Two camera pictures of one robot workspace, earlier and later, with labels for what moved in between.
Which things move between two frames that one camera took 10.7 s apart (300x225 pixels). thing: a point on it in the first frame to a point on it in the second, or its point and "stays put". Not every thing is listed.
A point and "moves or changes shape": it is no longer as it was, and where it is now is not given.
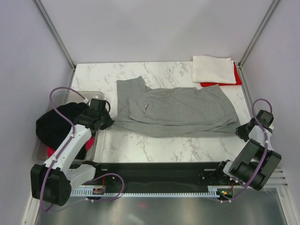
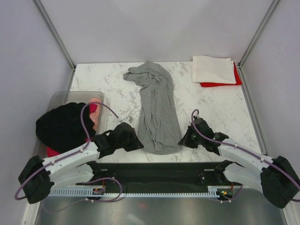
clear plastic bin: [91, 153] moves or changes shape
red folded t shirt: [238, 80] stays put
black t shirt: [52, 128] stays put
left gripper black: [108, 123] to [136, 144]
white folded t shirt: [208, 69] stays put
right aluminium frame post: [250, 46] stays put
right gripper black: [240, 132] to [185, 140]
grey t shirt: [173, 112] to [160, 131]
